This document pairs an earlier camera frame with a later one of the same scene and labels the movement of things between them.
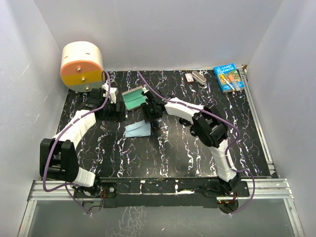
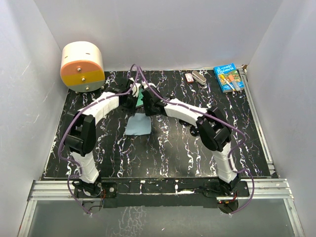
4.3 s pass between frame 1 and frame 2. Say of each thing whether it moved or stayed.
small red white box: stayed
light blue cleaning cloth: moved
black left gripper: moved
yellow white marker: stayed
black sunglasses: stayed
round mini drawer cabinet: stayed
